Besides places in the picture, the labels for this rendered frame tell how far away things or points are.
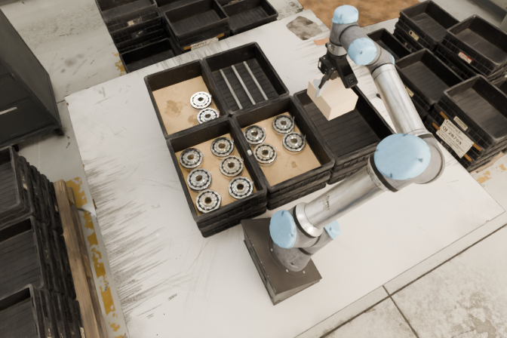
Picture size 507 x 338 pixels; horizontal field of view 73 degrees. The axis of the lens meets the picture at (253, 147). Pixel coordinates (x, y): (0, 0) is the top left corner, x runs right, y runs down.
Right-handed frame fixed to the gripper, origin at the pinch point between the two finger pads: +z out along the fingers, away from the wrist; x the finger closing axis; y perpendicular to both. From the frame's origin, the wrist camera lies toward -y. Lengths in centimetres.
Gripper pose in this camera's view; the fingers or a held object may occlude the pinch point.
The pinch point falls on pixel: (332, 92)
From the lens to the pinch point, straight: 139.8
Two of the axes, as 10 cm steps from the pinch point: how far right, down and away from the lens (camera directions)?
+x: -8.9, 3.9, -2.2
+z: 0.3, 5.4, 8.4
